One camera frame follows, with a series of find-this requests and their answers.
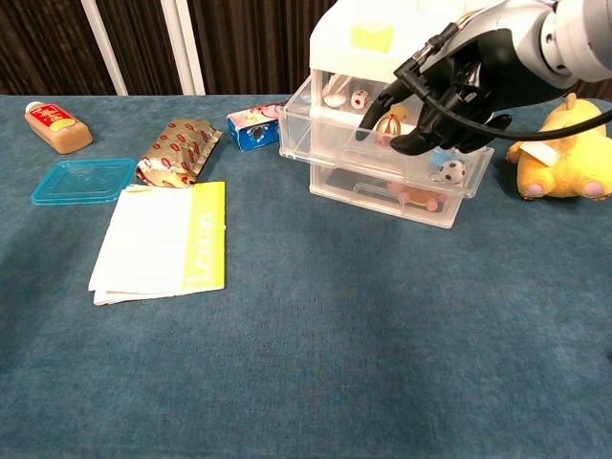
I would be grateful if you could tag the yellow sticky note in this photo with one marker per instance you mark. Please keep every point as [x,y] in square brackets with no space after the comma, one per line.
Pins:
[370,37]

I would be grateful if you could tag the thin white post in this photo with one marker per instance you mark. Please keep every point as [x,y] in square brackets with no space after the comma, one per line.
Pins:
[102,48]

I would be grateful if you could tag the gold red spinning top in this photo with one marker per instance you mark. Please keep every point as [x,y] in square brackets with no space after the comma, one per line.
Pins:
[388,126]

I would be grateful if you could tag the white and yellow booklet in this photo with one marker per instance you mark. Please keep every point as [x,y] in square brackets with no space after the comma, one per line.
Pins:
[143,239]

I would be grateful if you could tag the small white round dish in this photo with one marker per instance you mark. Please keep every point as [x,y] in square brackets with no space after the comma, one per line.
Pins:
[334,100]

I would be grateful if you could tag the white plastic drawer cabinet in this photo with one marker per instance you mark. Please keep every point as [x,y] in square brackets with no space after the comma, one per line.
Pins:
[344,52]

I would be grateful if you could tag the pink toy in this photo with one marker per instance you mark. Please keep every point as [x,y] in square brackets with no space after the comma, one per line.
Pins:
[421,196]

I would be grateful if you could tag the blue Oreo cookie box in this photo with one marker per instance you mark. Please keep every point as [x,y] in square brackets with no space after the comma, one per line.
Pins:
[251,129]

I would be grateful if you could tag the teal clear plastic lid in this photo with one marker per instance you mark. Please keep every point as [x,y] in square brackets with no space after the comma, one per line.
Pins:
[81,181]

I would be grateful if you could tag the yellow plush toy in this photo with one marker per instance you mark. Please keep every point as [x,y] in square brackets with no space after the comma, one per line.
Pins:
[564,167]

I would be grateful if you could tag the clear drawer with pink toy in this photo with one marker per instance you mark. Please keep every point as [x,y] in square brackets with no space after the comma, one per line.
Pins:
[373,196]

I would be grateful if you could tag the clear drawer with toys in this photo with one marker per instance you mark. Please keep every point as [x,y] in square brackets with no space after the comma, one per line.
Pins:
[344,162]

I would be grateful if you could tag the brown drink bottle red label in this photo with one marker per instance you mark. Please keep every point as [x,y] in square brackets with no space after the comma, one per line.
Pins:
[57,129]

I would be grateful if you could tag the teal table cloth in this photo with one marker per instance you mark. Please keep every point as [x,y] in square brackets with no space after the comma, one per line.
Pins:
[334,334]

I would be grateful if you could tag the white die red dots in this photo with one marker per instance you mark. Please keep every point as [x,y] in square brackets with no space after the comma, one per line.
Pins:
[358,99]

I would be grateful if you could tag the dark pleated curtain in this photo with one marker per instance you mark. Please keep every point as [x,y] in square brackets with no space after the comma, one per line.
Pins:
[263,48]

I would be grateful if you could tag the small yellow duck figure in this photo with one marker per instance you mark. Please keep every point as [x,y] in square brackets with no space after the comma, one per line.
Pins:
[400,112]

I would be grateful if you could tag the gold snack bag red print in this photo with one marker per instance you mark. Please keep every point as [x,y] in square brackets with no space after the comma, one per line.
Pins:
[177,153]

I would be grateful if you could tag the right robot hand black silver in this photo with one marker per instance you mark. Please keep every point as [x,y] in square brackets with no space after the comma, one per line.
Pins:
[478,62]

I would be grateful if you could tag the small soccer ball toy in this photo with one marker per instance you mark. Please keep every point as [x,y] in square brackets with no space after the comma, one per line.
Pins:
[453,172]

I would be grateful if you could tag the wide white post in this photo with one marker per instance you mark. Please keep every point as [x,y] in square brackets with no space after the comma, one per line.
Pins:
[184,48]

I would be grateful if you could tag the blue tag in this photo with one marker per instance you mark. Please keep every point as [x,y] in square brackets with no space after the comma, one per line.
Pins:
[440,158]

